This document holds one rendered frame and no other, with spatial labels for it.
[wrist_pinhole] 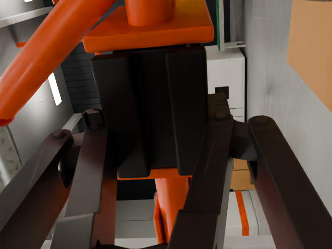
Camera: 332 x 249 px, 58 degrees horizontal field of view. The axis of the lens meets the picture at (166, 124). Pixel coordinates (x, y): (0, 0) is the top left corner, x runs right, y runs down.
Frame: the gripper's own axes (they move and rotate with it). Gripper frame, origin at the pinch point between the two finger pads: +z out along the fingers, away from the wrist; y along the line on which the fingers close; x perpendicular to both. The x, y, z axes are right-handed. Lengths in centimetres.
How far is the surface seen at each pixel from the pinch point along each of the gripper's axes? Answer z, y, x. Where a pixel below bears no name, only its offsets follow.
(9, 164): 411, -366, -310
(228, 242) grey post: 179, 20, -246
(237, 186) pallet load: 529, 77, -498
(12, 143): 432, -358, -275
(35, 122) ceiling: 743, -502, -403
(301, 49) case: 14.0, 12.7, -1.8
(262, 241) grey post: 180, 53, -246
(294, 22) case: 17.0, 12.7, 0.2
